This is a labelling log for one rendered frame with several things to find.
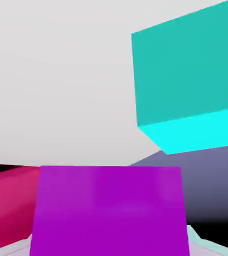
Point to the large cyan box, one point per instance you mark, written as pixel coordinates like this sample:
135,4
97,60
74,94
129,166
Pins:
186,76

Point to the large pink box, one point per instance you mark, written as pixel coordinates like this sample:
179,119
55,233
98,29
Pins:
7,204

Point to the small purple cube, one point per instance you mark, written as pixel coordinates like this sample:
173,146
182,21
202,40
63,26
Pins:
109,216

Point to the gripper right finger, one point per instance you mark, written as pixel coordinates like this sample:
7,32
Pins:
202,248

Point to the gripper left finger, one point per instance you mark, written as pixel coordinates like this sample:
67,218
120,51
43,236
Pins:
15,249

